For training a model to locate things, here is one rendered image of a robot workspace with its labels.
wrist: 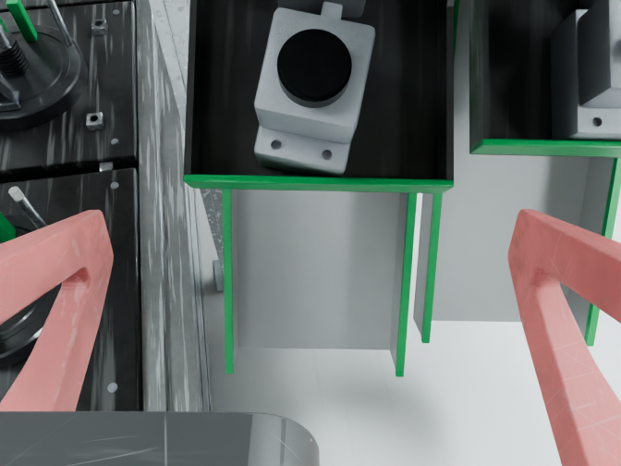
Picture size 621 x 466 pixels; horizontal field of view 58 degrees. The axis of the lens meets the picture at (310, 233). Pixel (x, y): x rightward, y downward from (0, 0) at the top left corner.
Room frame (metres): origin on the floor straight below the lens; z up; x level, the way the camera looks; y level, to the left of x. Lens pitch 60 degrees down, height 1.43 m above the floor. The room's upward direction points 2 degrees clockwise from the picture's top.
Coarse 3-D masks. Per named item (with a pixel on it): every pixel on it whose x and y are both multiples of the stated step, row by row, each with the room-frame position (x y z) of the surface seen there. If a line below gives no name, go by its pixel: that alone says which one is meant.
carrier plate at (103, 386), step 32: (0, 192) 0.29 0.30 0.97; (32, 192) 0.29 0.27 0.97; (64, 192) 0.30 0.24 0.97; (96, 192) 0.30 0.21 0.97; (128, 192) 0.30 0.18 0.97; (128, 224) 0.26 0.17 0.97; (128, 256) 0.23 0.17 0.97; (128, 288) 0.20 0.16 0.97; (128, 320) 0.17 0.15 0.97; (96, 352) 0.14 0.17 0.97; (128, 352) 0.14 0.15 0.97; (0, 384) 0.11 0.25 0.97; (96, 384) 0.11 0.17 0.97; (128, 384) 0.11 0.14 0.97
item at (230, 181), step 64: (192, 0) 0.23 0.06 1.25; (256, 0) 0.25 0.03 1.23; (384, 0) 0.26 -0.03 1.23; (448, 0) 0.24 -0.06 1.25; (192, 64) 0.20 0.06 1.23; (256, 64) 0.22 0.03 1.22; (384, 64) 0.22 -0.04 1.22; (448, 64) 0.21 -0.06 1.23; (192, 128) 0.18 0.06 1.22; (256, 128) 0.19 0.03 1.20; (384, 128) 0.19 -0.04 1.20; (448, 128) 0.18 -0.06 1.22
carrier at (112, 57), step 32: (0, 32) 0.43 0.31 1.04; (32, 32) 0.48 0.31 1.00; (64, 32) 0.48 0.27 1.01; (128, 32) 0.52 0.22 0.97; (0, 64) 0.42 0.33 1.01; (32, 64) 0.44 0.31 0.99; (64, 64) 0.45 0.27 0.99; (96, 64) 0.47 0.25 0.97; (128, 64) 0.47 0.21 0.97; (32, 96) 0.40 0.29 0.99; (64, 96) 0.40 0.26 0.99; (96, 96) 0.42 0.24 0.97; (128, 96) 0.42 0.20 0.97; (0, 128) 0.37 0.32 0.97; (32, 128) 0.37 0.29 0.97; (64, 128) 0.38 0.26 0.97; (128, 128) 0.38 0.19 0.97; (0, 160) 0.33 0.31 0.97; (32, 160) 0.33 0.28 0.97; (64, 160) 0.33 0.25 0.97; (96, 160) 0.34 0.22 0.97; (128, 160) 0.34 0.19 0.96
